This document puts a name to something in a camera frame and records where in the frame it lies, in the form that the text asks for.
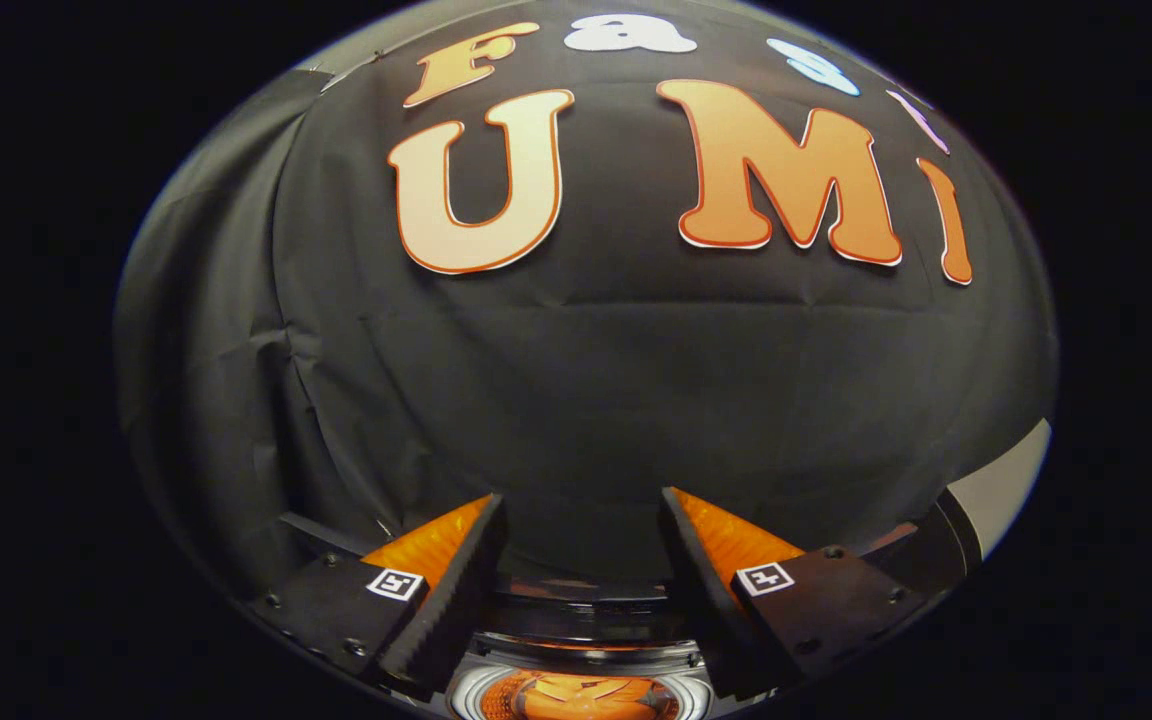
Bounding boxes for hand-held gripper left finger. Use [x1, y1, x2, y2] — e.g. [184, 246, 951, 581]
[241, 493, 508, 703]

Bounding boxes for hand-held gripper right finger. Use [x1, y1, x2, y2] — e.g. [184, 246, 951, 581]
[658, 487, 937, 701]

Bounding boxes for yellow polo shirt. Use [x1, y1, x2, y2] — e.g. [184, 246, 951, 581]
[509, 673, 684, 720]

